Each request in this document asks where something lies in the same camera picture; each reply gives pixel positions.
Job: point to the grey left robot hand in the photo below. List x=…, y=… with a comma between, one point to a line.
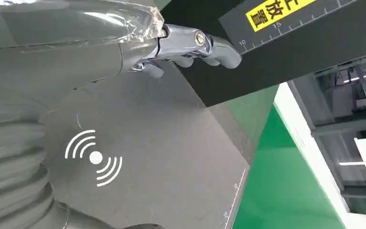
x=60, y=47

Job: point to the ribbed grey left robot arm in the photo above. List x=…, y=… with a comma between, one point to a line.
x=9, y=167

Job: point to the yellow label with black characters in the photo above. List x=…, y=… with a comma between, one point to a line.
x=274, y=13

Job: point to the dark panel with ruler marks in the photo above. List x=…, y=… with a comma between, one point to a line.
x=296, y=60

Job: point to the grey metal shelving frame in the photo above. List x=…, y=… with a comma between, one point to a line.
x=331, y=126

